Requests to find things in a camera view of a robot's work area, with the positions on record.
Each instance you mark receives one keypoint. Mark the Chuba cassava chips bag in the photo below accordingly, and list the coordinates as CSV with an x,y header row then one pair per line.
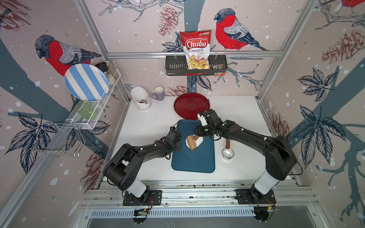
x,y
196,46

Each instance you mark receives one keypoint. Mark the blue striped plate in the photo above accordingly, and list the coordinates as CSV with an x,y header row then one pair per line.
x,y
86,82

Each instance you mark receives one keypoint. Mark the black wire wall basket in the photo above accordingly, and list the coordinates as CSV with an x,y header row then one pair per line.
x,y
177,66

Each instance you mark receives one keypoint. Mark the spice jar silver lid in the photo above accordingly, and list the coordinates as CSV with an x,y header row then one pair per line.
x,y
111,75

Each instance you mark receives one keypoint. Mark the spice jar dark lid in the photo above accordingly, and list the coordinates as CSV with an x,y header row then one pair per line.
x,y
103,67

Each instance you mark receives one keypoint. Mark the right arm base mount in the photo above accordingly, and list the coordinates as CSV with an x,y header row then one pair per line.
x,y
253,196

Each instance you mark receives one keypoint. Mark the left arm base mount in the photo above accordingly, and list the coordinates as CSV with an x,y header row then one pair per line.
x,y
148,198

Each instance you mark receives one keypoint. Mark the metal spatula wooden handle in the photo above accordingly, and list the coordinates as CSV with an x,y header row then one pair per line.
x,y
228,144

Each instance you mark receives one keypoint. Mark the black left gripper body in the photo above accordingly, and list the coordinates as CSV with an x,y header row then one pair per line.
x,y
177,146

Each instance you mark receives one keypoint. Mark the white cutlery holder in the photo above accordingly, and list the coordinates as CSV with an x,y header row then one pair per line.
x,y
141,98

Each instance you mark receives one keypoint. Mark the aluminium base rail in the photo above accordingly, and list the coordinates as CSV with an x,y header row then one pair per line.
x,y
193,201

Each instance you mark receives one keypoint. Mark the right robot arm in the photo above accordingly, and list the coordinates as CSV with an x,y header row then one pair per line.
x,y
279,157

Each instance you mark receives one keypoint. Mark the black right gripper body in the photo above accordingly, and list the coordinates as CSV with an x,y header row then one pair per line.
x,y
205,131

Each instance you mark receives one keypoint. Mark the purple mug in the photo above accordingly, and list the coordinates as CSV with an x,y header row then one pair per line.
x,y
158,94

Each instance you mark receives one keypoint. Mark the red round tray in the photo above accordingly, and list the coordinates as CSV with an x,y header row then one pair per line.
x,y
189,105

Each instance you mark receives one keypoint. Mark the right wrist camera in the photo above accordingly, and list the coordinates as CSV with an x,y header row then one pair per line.
x,y
202,116

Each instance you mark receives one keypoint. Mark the wooden dough roller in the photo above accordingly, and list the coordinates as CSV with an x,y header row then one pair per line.
x,y
191,142

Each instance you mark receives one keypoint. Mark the green glass cup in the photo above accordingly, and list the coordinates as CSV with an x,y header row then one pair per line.
x,y
85,109

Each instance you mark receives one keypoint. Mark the teal cutting board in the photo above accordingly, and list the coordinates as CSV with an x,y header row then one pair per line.
x,y
202,159

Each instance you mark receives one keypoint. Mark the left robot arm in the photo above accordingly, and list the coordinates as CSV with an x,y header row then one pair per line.
x,y
123,168

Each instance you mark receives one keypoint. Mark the clear wire wall shelf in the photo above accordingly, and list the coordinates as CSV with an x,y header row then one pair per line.
x,y
76,121

